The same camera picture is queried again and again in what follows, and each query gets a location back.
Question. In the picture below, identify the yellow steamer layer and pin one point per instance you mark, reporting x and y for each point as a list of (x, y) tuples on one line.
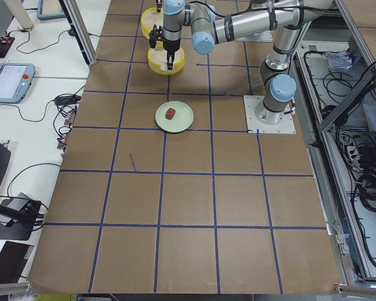
[(148, 19), (157, 60)]

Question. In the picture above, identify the brown bun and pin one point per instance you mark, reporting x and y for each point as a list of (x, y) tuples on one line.
[(170, 113)]

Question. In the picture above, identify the light green plate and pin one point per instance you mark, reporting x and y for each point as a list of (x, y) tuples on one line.
[(182, 120)]

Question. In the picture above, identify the black power brick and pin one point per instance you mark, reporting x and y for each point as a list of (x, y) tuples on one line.
[(67, 100)]

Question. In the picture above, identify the teach pendant tablet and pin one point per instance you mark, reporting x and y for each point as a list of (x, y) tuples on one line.
[(15, 79)]

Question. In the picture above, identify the white power strip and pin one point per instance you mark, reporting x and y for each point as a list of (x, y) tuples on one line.
[(350, 151)]

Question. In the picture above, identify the aluminium frame post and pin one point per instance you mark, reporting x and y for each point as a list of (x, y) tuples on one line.
[(77, 25)]

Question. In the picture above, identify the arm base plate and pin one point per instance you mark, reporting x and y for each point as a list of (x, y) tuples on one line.
[(261, 121)]

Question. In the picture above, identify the black camera stand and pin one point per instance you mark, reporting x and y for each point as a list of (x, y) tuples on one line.
[(21, 210)]

